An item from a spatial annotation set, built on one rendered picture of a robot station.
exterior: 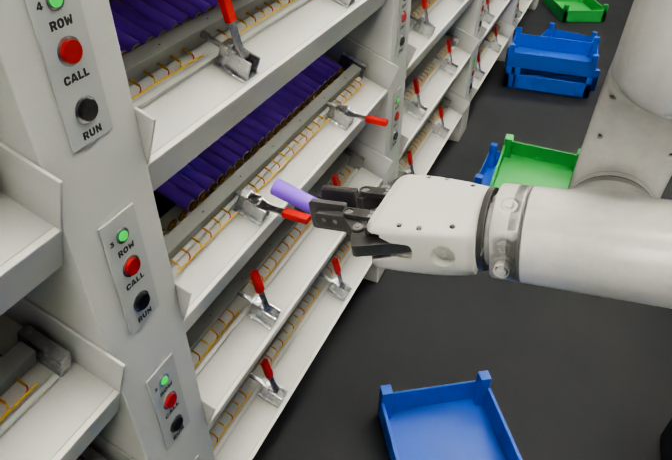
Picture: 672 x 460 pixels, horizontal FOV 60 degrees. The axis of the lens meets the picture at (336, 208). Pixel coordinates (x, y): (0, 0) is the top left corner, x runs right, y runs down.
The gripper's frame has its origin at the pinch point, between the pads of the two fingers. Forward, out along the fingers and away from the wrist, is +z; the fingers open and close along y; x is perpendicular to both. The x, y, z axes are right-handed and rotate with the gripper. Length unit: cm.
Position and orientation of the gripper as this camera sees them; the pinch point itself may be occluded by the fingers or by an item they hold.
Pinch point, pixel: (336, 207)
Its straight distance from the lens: 58.2
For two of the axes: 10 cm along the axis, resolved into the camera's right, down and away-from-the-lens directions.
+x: -1.5, -8.3, -5.3
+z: -8.9, -1.2, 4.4
